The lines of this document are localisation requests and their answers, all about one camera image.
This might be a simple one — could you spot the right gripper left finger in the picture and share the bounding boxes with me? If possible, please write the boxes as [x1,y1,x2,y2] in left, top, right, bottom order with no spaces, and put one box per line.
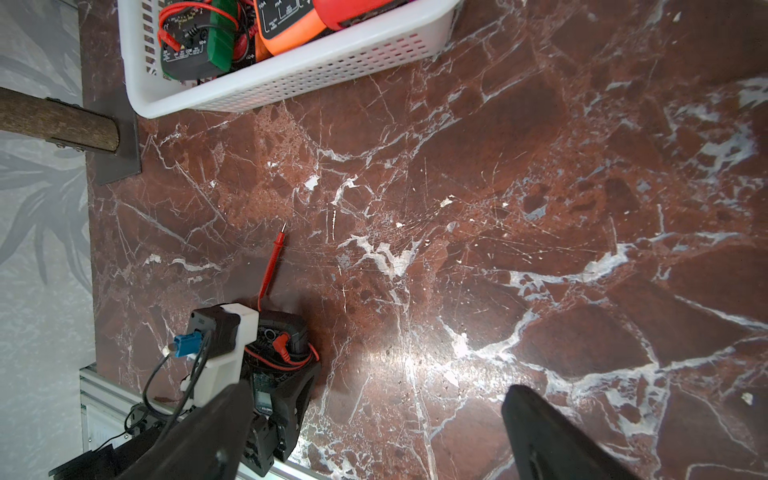
[120,380,253,479]

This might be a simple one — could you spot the black metal tree base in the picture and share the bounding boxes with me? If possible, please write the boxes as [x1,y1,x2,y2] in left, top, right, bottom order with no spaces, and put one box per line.
[79,35,143,186]

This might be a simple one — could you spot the dark grey green multimeter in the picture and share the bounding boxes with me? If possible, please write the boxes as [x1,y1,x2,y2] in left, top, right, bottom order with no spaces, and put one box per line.
[244,223,320,373]

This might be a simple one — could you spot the orange multimeter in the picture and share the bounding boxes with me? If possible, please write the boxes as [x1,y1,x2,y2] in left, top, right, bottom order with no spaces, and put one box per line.
[253,0,327,56]

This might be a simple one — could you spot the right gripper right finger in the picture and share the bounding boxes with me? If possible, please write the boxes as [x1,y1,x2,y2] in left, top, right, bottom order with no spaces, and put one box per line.
[501,385,636,479]

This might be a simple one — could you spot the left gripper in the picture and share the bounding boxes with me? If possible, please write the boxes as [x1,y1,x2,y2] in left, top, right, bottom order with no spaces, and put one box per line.
[242,353,321,477]

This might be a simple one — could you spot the large red multimeter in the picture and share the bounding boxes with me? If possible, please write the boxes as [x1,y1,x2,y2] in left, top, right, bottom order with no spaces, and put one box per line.
[313,0,409,31]

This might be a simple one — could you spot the white plastic basket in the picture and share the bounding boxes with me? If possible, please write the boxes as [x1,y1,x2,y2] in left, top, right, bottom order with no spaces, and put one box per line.
[117,1,463,119]

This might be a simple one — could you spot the pink cherry blossom tree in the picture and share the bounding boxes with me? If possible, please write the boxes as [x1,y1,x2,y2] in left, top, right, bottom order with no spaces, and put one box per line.
[1,87,120,153]

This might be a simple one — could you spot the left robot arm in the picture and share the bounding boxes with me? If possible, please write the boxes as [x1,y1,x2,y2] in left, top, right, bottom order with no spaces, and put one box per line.
[49,364,320,479]

